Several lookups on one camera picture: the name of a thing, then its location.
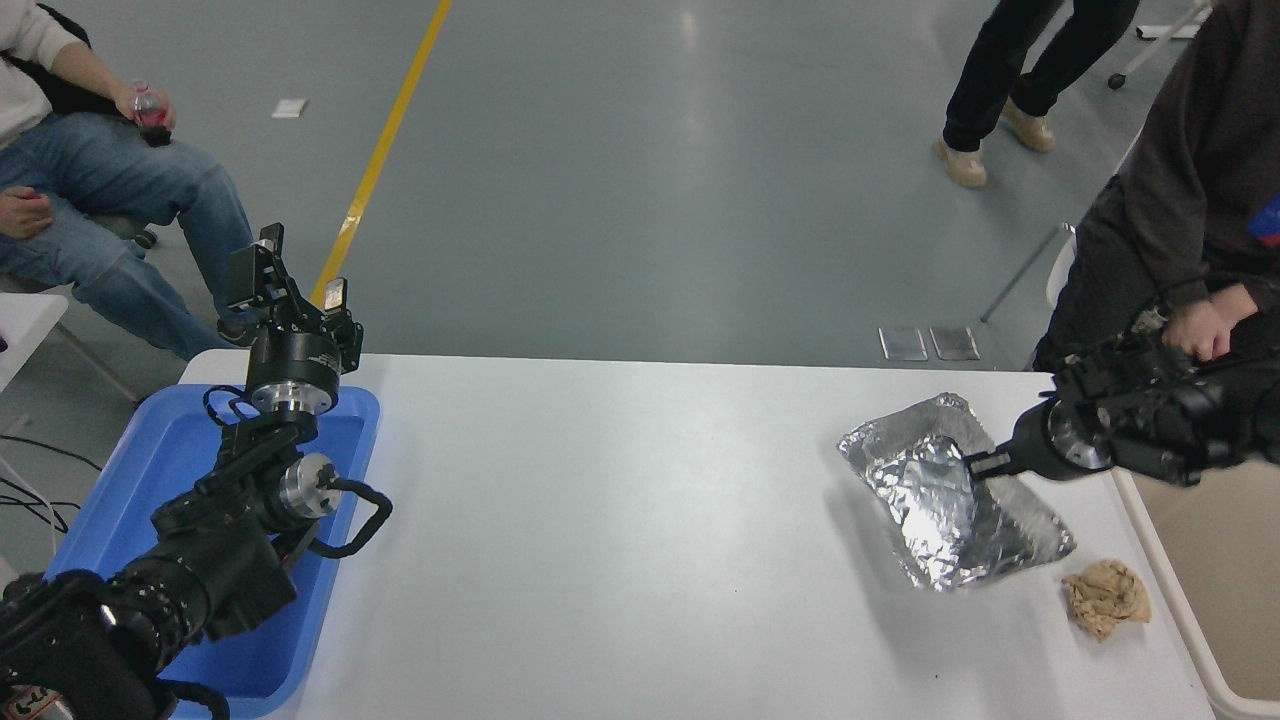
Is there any person's hand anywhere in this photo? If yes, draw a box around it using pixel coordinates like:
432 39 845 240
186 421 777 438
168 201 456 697
1162 282 1260 364

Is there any person's left hand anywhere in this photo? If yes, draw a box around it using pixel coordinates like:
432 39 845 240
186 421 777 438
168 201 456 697
112 84 178 134

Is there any white floor cable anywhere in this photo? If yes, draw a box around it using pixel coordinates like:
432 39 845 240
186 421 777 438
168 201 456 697
0 458 61 557

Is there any small white side table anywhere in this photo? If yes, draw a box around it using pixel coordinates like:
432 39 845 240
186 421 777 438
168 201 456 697
0 292 141 406

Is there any blue plastic tray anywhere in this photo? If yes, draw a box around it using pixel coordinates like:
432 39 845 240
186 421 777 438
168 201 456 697
45 383 381 719

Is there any crumpled tan paper ball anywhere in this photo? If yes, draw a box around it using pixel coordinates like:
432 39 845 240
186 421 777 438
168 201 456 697
1062 559 1152 643

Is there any person's right hand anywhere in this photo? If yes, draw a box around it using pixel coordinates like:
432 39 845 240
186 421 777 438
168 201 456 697
0 186 54 241

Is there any white rolling stand base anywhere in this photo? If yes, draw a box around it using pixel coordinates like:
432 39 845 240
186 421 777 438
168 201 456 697
1107 0 1216 91

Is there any large pale plastic bin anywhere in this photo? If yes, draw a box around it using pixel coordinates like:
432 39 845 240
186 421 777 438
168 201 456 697
1110 465 1280 720

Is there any silver foil tray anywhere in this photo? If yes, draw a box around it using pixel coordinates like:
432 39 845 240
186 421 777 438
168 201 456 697
837 392 1077 593

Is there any black floor cable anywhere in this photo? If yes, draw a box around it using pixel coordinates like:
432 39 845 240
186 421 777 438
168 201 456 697
0 478 71 536
0 435 103 473

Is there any white chair with metal leg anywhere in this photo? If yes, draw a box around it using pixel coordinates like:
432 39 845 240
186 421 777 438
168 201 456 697
980 222 1079 323

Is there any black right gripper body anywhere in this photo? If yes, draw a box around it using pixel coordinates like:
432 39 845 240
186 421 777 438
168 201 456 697
1008 397 1083 484

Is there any small pink drink bottle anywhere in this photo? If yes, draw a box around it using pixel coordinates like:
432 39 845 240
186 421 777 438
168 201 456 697
130 80 174 149

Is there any black office chair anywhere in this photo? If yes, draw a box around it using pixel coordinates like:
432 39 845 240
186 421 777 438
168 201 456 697
0 5 161 251

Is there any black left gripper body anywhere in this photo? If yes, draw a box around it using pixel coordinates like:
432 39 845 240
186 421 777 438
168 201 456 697
245 326 342 393

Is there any person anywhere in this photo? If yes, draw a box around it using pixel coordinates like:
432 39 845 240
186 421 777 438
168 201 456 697
932 0 1141 189
1030 0 1280 373
0 0 261 361

